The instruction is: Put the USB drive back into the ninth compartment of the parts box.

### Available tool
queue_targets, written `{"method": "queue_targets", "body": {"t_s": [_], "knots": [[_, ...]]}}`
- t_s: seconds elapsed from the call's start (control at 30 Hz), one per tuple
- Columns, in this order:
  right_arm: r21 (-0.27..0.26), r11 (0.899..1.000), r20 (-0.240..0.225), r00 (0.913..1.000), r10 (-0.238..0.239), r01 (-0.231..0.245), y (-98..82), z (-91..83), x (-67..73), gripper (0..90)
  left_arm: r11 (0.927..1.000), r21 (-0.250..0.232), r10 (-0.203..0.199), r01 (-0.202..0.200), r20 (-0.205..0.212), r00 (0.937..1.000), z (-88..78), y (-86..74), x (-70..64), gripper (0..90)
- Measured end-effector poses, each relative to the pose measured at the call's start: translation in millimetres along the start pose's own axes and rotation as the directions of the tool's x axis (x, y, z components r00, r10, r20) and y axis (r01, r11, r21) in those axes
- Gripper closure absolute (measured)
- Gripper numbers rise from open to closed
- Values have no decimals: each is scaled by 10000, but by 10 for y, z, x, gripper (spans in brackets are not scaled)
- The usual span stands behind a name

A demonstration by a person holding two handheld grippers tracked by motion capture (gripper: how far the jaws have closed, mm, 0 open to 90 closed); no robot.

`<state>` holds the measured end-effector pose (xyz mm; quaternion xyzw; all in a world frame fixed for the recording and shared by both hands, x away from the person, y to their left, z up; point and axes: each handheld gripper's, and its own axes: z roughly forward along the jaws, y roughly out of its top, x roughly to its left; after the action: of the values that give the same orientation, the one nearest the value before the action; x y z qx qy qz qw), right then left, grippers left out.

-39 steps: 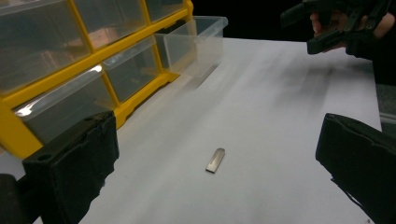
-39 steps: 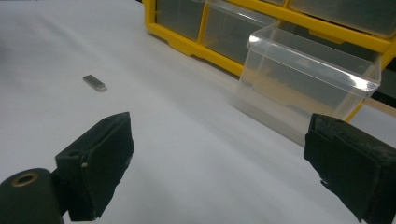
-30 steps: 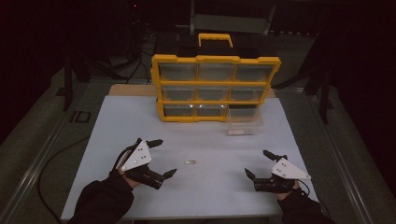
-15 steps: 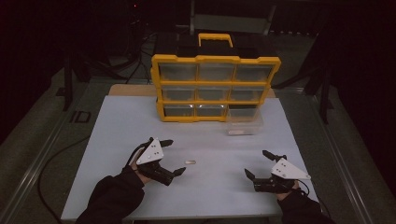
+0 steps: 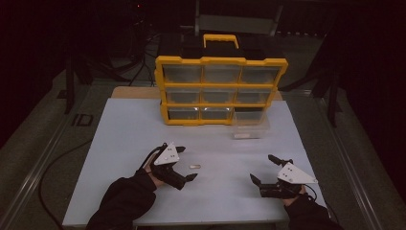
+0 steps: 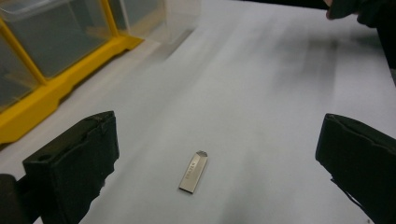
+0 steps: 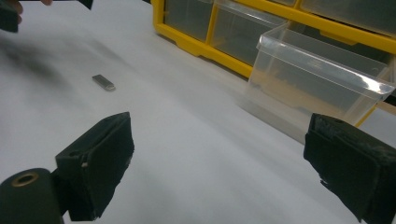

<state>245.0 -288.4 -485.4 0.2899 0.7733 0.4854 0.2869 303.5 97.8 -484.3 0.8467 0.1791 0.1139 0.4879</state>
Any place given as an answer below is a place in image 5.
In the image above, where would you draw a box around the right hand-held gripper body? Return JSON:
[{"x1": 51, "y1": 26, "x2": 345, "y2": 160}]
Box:
[{"x1": 259, "y1": 162, "x2": 319, "y2": 199}]

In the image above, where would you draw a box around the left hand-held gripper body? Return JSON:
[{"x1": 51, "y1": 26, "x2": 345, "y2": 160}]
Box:
[{"x1": 149, "y1": 142, "x2": 190, "y2": 192}]

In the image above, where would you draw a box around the clear plastic drawer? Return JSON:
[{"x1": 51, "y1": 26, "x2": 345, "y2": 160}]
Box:
[{"x1": 231, "y1": 109, "x2": 271, "y2": 141}]

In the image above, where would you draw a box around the yellow and black drawer organizer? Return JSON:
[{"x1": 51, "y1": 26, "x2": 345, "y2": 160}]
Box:
[{"x1": 154, "y1": 33, "x2": 289, "y2": 127}]

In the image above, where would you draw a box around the person's right hand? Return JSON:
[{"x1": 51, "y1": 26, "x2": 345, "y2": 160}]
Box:
[{"x1": 282, "y1": 186, "x2": 307, "y2": 207}]

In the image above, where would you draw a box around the person's left hand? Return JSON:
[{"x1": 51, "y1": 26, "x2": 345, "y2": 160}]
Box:
[{"x1": 143, "y1": 162, "x2": 166, "y2": 190}]

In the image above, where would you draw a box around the white table sheet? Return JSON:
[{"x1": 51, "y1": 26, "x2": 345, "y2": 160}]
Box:
[{"x1": 61, "y1": 97, "x2": 328, "y2": 226}]

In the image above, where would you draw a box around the black metal stand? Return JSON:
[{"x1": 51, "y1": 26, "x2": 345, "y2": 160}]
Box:
[
  {"x1": 56, "y1": 54, "x2": 94, "y2": 115},
  {"x1": 310, "y1": 63, "x2": 344, "y2": 128}
]

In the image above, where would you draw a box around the grid of clear drawers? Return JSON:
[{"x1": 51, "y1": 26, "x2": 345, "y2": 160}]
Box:
[{"x1": 162, "y1": 64, "x2": 282, "y2": 121}]

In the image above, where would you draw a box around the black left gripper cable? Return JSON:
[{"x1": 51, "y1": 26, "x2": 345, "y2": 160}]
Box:
[{"x1": 138, "y1": 142, "x2": 169, "y2": 171}]

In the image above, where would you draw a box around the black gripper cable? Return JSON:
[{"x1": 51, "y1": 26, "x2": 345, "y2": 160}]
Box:
[
  {"x1": 303, "y1": 183, "x2": 319, "y2": 202},
  {"x1": 138, "y1": 142, "x2": 169, "y2": 171}
]

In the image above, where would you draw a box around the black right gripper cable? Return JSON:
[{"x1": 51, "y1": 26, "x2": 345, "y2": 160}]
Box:
[{"x1": 303, "y1": 183, "x2": 319, "y2": 202}]

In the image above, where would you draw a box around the bundle of black cables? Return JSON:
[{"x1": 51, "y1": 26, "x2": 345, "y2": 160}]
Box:
[{"x1": 128, "y1": 32, "x2": 161, "y2": 87}]

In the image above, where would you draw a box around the long black floor cable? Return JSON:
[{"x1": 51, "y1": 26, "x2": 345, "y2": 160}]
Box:
[{"x1": 37, "y1": 139, "x2": 94, "y2": 229}]

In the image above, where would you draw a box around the grey metal frame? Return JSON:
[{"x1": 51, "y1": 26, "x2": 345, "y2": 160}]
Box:
[{"x1": 193, "y1": 0, "x2": 284, "y2": 37}]

